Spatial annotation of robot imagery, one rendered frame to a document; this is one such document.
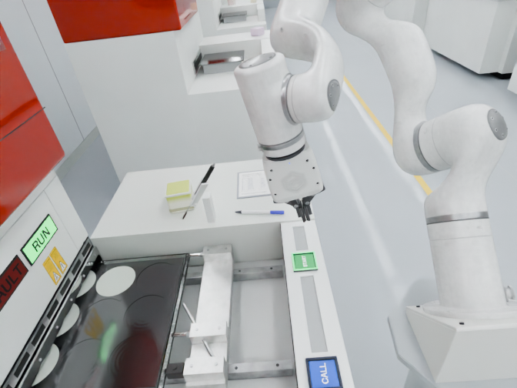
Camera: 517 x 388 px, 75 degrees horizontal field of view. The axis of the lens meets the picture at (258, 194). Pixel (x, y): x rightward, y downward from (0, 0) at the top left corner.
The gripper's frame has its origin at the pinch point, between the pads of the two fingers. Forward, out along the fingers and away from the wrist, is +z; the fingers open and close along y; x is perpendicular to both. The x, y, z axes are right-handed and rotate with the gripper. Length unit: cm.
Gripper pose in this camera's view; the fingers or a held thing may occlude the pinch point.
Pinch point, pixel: (304, 210)
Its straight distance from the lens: 71.5
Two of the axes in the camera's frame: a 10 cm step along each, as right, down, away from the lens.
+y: 9.5, -2.6, -1.6
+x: -0.2, -5.8, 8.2
